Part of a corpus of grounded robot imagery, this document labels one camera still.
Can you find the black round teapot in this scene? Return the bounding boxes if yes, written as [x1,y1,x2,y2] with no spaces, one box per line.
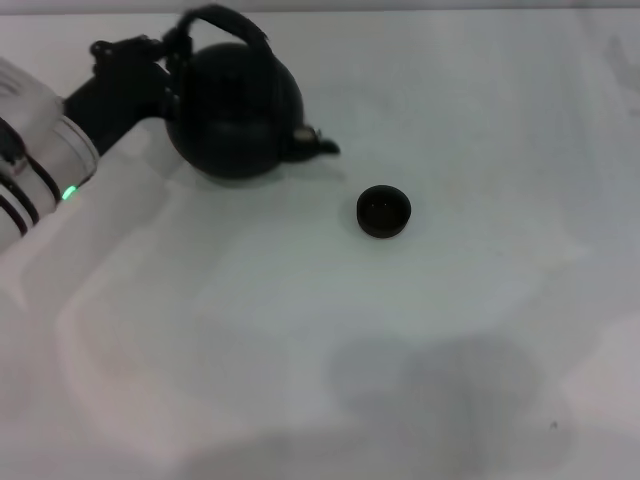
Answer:
[161,3,342,182]

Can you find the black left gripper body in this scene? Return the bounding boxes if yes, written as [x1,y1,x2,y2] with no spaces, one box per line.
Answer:
[62,58,174,154]

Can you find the small dark teacup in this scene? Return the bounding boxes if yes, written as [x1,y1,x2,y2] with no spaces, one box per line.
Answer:
[355,184,413,239]

